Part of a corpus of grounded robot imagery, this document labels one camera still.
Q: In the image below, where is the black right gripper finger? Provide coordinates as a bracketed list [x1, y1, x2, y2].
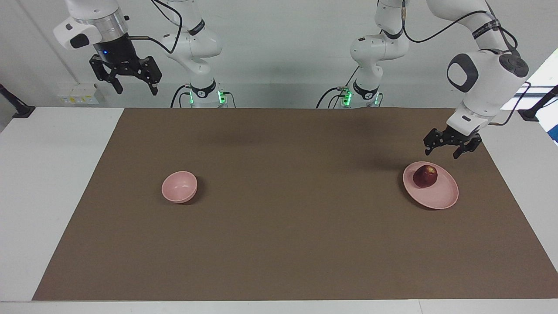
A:
[89, 55, 124, 95]
[131, 56, 163, 96]

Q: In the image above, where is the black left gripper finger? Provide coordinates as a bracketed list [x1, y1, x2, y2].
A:
[453, 134, 483, 160]
[424, 128, 447, 156]

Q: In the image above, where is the dark red apple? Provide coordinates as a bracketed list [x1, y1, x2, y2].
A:
[413, 164, 438, 189]

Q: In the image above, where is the pink plate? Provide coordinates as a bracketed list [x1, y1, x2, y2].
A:
[402, 161, 459, 210]

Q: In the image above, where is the pink bowl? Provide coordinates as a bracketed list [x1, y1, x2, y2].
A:
[161, 171, 198, 204]

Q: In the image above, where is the black clamp stand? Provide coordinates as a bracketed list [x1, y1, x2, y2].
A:
[518, 85, 558, 122]
[0, 83, 36, 119]

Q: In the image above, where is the brown table mat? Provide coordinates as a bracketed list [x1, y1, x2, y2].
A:
[32, 108, 558, 301]

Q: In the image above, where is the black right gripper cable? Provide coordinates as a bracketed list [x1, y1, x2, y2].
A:
[129, 0, 184, 55]

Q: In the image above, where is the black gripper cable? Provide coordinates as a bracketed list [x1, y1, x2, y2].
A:
[129, 0, 184, 55]
[401, 0, 531, 127]

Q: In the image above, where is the white wall socket box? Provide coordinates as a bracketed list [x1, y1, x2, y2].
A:
[58, 84, 100, 106]

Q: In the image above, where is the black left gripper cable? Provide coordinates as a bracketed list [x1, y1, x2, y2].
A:
[401, 0, 531, 127]

